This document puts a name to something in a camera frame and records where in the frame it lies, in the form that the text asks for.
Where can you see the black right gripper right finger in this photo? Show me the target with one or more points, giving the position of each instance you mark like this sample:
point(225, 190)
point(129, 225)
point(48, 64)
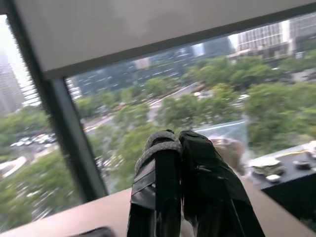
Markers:
point(207, 187)

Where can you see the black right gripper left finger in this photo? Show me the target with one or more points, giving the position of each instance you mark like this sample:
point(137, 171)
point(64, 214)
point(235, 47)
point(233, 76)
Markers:
point(164, 197)

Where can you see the grey-brown fuzzy towel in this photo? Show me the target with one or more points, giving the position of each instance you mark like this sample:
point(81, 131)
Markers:
point(229, 153)

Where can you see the green and white packet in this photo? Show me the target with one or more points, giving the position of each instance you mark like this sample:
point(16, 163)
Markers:
point(267, 166)

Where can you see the small white piece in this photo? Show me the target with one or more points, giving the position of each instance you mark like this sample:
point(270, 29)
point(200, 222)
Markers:
point(273, 177)

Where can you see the dark flat rounded thing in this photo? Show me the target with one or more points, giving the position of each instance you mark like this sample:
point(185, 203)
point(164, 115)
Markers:
point(95, 232)

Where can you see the black cabinet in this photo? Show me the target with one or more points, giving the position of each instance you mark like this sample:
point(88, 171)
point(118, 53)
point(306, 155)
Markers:
point(293, 187)

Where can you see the small dark round thing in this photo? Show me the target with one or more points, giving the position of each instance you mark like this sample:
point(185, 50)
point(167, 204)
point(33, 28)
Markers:
point(302, 165)

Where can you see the white roller blind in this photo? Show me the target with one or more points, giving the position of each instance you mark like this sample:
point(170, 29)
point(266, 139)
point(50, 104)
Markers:
point(138, 32)

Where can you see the dark window frame post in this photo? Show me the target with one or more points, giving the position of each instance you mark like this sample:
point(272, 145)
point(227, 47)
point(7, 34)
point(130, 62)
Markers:
point(61, 118)

